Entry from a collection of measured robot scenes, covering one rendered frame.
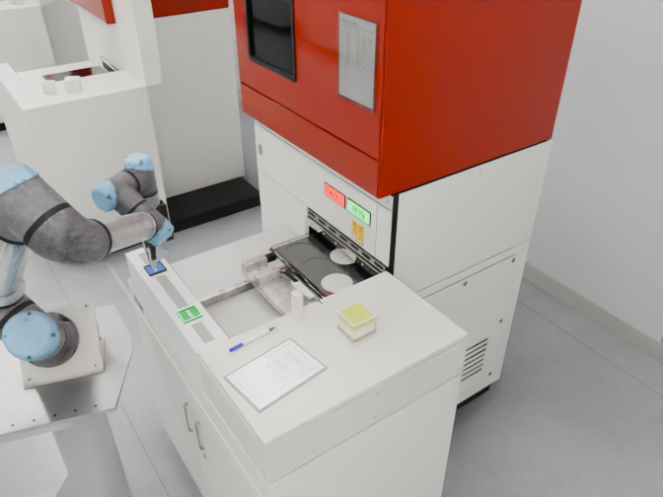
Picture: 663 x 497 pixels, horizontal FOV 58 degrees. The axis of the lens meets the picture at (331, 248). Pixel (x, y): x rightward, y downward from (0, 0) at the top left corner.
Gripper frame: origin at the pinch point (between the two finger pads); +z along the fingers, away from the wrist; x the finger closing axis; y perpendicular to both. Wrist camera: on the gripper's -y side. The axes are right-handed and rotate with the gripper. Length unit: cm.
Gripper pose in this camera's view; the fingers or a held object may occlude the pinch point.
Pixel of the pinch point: (151, 264)
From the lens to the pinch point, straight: 189.4
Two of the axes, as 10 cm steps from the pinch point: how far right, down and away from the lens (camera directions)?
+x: -5.7, -4.6, 6.8
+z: 0.0, 8.3, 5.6
